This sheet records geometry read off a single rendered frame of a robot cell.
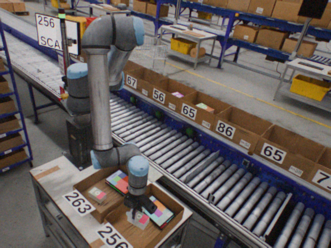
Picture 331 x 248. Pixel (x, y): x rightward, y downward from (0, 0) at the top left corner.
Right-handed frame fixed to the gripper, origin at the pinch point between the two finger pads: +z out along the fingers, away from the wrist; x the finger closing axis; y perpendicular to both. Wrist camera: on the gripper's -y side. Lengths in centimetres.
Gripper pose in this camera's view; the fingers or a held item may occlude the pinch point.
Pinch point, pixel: (138, 217)
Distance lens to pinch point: 135.1
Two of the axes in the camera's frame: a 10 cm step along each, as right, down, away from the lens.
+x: -4.9, 4.2, -7.7
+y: -8.7, -3.4, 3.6
